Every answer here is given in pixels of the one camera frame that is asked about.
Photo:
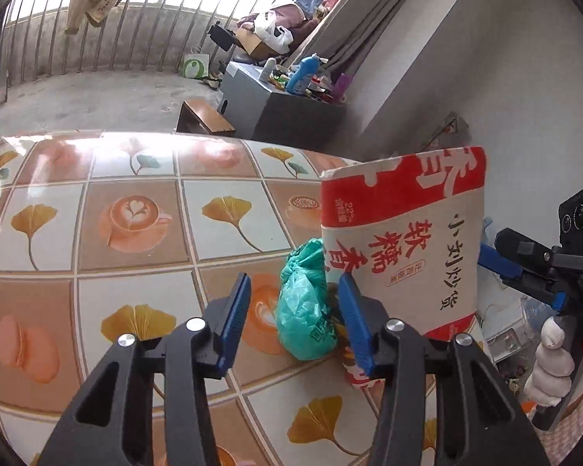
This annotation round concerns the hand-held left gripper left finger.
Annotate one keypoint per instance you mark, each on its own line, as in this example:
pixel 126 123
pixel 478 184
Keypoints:
pixel 235 308

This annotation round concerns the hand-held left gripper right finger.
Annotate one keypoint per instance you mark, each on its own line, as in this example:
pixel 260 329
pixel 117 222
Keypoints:
pixel 353 323

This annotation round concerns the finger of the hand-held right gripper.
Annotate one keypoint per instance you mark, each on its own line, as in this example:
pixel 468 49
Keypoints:
pixel 520 250
pixel 539 289

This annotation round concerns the green plastic bag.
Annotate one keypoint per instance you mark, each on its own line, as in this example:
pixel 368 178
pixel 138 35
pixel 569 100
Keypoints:
pixel 303 310

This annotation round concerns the red and white paper bag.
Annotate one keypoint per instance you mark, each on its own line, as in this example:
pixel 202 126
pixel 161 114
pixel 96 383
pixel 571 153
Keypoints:
pixel 408 252

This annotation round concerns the person's right hand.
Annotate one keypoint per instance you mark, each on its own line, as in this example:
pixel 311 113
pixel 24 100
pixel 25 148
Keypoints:
pixel 551 364

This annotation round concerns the brown wooden stool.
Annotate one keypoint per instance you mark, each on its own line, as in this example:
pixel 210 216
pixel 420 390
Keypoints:
pixel 206 116

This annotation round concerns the grey cabinet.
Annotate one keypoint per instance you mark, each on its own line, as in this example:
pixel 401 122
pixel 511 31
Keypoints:
pixel 282 111

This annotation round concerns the purple bottle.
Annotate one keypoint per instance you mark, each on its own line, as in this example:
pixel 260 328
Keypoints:
pixel 342 88

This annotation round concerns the blue detergent bottle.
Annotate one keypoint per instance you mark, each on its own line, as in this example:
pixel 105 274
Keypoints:
pixel 301 77

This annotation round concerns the small white bottle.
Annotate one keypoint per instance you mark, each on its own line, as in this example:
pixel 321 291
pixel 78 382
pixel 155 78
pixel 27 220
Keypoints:
pixel 270 67

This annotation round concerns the white bag with green print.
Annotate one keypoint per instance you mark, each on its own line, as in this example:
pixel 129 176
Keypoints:
pixel 196 65

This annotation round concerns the cardboard box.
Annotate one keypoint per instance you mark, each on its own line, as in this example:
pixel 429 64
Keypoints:
pixel 252 46

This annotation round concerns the grey curtain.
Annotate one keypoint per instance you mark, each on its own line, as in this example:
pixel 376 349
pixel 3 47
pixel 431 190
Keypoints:
pixel 369 29

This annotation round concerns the white plastic bag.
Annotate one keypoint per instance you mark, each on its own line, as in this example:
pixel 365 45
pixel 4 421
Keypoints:
pixel 277 36

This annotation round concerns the metal window railing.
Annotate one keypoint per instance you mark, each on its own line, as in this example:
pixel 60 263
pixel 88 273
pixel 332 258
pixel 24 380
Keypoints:
pixel 148 24

